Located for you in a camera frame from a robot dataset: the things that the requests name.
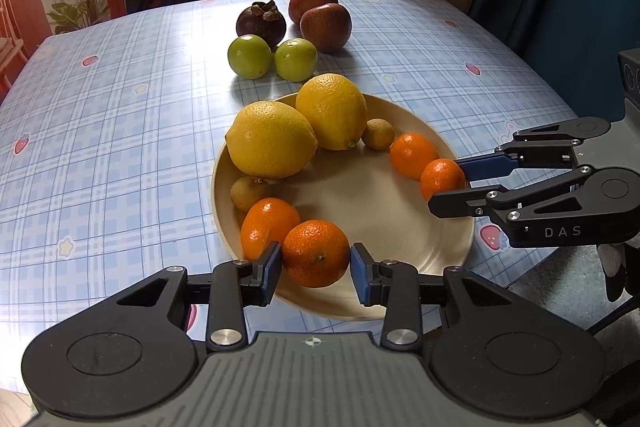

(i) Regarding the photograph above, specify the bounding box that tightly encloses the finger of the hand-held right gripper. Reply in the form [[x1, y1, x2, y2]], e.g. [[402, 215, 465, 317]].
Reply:
[[452, 119, 582, 182], [428, 166, 593, 223]]

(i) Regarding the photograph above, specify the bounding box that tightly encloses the beige round plate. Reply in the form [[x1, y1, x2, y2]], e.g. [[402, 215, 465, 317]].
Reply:
[[211, 93, 475, 320]]

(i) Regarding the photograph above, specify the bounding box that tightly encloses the round green fruit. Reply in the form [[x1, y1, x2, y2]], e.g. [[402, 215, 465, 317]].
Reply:
[[227, 35, 273, 80], [273, 38, 319, 82]]

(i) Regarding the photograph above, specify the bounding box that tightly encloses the large yellow lemon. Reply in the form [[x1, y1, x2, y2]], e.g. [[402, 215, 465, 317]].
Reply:
[[295, 74, 368, 152], [225, 101, 319, 180]]

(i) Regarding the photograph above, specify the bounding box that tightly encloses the black cable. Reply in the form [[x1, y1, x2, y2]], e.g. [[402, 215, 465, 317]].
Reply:
[[589, 297, 640, 339]]

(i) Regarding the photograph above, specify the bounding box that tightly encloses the small orange tangerine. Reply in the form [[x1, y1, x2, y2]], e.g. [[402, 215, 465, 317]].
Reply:
[[420, 159, 467, 202], [240, 198, 302, 261], [281, 220, 351, 289], [389, 133, 441, 180]]

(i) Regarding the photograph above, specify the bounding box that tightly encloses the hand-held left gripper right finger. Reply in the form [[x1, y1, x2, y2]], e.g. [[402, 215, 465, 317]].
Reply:
[[350, 243, 511, 350]]

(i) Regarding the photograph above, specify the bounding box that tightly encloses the small brown longan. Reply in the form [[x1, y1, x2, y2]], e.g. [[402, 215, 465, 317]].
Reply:
[[230, 177, 272, 212], [361, 118, 396, 151]]

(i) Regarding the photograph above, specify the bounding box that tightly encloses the person's right hand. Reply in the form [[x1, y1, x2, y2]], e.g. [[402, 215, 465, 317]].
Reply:
[[597, 243, 632, 303]]

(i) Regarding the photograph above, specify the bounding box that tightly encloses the blue plaid tablecloth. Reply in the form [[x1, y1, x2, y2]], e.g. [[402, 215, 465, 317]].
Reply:
[[0, 0, 576, 393]]

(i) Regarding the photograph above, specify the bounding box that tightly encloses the dark purple mangosteen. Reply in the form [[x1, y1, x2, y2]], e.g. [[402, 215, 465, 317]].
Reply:
[[236, 1, 288, 48]]

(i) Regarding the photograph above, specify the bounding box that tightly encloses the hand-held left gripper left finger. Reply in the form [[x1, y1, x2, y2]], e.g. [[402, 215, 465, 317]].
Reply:
[[115, 241, 283, 353]]

